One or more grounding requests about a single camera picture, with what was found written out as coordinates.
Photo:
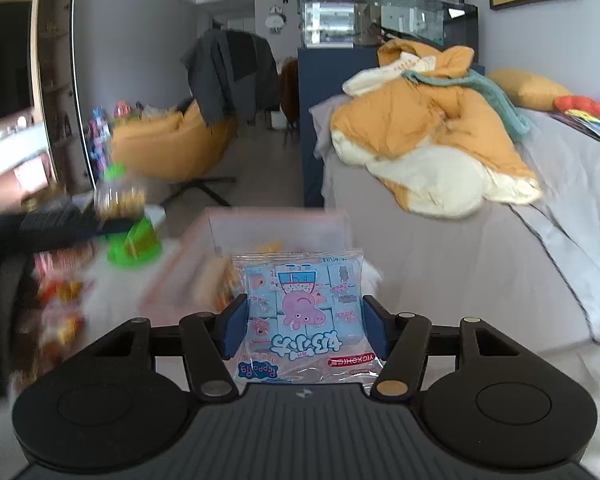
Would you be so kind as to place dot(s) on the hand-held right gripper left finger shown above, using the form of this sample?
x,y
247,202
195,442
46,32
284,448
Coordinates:
x,y
235,327

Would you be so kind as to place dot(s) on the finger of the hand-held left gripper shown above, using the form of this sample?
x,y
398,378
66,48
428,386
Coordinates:
x,y
70,222

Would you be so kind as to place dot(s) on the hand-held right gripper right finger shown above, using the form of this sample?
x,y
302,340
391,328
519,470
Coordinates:
x,y
375,327

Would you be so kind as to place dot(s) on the clear snack jar green lid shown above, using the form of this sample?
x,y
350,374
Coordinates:
x,y
120,195

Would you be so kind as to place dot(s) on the blue pig print snack packet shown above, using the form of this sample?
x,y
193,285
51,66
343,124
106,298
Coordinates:
x,y
302,305

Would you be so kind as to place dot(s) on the pink transparent storage box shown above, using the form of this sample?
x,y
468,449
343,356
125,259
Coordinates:
x,y
275,227

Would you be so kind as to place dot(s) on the orange snack packet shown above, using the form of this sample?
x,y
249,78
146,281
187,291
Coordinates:
x,y
220,280

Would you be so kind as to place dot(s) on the red yellow snack packet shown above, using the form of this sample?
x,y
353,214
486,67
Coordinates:
x,y
60,295

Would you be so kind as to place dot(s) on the white television cabinet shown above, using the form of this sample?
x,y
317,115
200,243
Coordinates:
x,y
15,160

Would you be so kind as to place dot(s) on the colourful toy figures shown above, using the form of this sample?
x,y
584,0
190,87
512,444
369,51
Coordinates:
x,y
100,135

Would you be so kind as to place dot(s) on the yellow armchair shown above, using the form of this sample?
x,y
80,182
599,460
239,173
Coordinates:
x,y
175,142

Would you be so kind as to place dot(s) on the tall display shelf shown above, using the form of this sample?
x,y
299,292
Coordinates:
x,y
57,60

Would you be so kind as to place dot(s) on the black television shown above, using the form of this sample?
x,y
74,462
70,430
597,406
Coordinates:
x,y
2,60

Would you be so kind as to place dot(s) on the orange and cream blanket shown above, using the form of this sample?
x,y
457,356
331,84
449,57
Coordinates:
x,y
430,130

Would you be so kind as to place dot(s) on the grey jacket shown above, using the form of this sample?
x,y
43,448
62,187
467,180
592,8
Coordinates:
x,y
230,67

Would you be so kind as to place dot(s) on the brown wooden chair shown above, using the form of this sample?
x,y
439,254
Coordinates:
x,y
290,90

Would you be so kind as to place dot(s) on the blue cabinet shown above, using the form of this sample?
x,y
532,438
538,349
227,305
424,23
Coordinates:
x,y
320,80

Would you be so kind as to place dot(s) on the teal cloth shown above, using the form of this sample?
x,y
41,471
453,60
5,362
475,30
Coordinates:
x,y
500,97

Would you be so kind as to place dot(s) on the yellow pillow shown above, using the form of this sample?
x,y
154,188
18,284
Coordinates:
x,y
530,87

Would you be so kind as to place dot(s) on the colourful picture book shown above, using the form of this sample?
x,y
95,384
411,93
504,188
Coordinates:
x,y
592,127

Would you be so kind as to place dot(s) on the orange plush toy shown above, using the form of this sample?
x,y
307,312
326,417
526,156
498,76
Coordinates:
x,y
577,105

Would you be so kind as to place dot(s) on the glass fish tank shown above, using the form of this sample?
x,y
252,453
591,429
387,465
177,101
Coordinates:
x,y
380,17

